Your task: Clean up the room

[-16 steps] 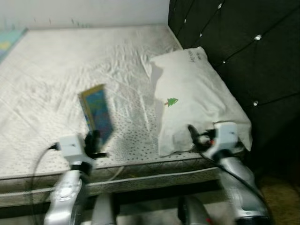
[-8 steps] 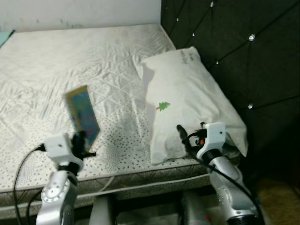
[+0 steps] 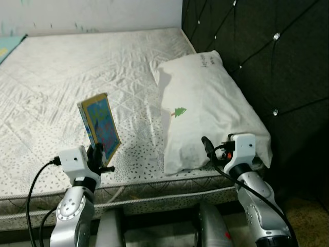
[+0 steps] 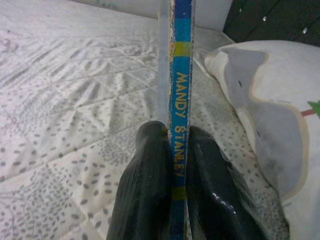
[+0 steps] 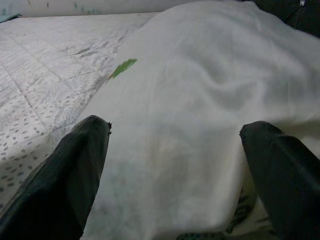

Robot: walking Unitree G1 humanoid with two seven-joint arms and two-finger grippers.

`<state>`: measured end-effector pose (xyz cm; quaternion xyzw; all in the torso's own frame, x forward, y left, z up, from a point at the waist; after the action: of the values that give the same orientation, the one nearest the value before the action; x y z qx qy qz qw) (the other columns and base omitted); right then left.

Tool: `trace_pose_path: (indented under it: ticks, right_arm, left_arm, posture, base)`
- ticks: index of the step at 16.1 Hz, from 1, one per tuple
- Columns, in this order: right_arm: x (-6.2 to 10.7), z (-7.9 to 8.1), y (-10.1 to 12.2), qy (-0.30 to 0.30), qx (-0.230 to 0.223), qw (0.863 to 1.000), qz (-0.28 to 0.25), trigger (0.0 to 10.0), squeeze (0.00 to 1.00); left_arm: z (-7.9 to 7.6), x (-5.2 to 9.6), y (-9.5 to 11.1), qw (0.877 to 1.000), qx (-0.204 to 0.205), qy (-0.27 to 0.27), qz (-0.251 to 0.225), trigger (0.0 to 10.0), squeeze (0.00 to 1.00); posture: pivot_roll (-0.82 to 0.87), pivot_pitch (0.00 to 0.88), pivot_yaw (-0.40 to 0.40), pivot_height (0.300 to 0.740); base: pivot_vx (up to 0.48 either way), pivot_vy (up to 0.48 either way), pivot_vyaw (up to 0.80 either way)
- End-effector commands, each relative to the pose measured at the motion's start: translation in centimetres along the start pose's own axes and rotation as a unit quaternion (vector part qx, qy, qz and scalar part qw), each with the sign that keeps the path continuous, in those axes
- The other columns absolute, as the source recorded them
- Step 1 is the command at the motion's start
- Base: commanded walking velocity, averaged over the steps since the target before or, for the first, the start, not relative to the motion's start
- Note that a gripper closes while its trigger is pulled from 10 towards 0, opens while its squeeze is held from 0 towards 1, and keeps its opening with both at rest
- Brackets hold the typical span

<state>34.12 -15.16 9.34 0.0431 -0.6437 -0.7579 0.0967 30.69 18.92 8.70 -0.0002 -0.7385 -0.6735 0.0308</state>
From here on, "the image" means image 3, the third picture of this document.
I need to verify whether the yellow edged colourful book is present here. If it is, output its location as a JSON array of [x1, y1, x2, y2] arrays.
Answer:
[[77, 93, 122, 167]]

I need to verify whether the teal blanket with coloured shapes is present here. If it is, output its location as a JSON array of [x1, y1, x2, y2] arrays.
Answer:
[[0, 33, 27, 65]]

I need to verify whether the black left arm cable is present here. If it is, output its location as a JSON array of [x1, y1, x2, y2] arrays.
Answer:
[[26, 158, 63, 247]]

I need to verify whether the grey robot leg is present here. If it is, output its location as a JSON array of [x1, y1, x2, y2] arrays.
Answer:
[[197, 200, 234, 247], [95, 207, 126, 247]]

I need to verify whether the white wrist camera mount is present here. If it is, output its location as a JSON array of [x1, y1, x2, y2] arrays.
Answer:
[[225, 133, 257, 177], [59, 146, 101, 182]]

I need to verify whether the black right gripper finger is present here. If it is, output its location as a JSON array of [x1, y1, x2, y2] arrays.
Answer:
[[201, 136, 216, 164]]

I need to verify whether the grey robot right leg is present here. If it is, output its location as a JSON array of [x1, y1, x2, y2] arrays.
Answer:
[[197, 200, 234, 247]]

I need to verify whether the grey quilted mattress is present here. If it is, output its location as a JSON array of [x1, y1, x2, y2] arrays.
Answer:
[[0, 27, 273, 231]]

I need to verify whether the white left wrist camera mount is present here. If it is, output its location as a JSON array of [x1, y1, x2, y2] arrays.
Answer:
[[59, 146, 101, 182]]

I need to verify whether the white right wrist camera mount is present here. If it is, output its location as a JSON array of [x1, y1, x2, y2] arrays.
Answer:
[[225, 133, 257, 177]]

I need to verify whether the white pillow with green tree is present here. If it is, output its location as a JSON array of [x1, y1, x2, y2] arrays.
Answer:
[[155, 50, 273, 175]]

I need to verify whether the brown floor mat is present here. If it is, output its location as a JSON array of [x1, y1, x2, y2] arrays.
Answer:
[[284, 197, 329, 247]]

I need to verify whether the black tufted headboard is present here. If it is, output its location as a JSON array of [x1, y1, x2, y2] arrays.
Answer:
[[181, 0, 329, 201]]

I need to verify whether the grey robot left leg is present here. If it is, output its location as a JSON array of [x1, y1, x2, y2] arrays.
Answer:
[[95, 207, 126, 247]]

